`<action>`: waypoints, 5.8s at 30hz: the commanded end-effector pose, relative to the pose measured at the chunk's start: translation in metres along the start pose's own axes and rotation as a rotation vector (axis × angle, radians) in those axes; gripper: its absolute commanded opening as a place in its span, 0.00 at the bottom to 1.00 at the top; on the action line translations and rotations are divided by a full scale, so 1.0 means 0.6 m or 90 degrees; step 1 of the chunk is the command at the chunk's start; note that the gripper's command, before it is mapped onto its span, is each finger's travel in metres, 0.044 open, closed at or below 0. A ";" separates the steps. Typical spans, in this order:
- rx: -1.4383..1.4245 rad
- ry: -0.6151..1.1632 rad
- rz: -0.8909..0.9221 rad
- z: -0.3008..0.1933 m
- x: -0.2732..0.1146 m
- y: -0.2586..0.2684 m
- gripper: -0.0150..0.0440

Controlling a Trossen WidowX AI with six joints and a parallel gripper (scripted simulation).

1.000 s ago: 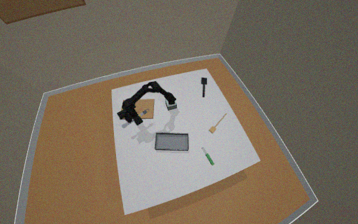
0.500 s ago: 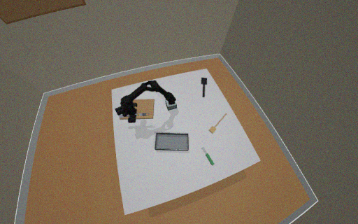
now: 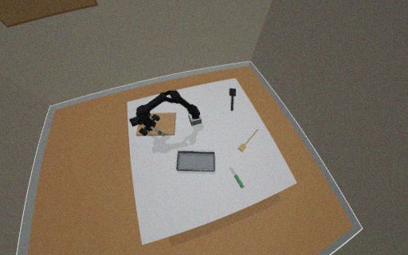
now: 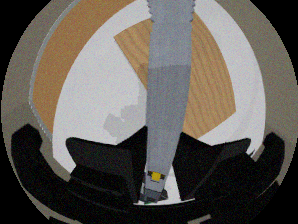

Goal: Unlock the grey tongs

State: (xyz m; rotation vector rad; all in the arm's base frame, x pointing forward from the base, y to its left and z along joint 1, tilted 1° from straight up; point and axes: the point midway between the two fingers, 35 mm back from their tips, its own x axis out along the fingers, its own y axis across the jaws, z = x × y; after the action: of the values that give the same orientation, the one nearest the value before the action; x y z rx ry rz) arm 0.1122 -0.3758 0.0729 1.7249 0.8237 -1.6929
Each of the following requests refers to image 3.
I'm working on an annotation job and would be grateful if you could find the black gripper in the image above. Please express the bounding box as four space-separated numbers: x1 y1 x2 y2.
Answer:
139 114 160 136

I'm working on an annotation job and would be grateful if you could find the dark grey roasting tin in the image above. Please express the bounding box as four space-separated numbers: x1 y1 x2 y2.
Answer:
176 151 215 171

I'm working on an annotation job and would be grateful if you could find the light brown wooden board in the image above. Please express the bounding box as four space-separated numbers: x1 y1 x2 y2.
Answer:
136 112 176 136

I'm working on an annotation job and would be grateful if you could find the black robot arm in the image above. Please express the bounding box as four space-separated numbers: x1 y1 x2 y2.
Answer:
130 90 201 127

